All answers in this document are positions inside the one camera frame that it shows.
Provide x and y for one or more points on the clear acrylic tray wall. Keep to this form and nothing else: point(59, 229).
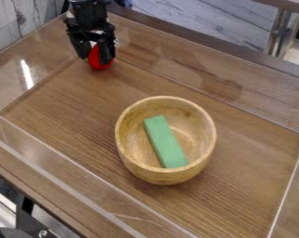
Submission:
point(39, 162)

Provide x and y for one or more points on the green rectangular block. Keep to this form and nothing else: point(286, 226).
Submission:
point(164, 143)

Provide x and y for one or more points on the red plush strawberry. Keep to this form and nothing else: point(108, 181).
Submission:
point(95, 62)

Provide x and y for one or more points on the black table leg clamp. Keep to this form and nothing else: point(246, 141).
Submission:
point(28, 224)

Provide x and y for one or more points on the metal stool frame background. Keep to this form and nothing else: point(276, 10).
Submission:
point(284, 30)

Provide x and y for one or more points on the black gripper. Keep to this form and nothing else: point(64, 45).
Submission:
point(81, 34)

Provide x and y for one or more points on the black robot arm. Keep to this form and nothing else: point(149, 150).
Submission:
point(89, 12)

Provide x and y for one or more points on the wooden bowl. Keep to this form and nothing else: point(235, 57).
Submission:
point(193, 129)

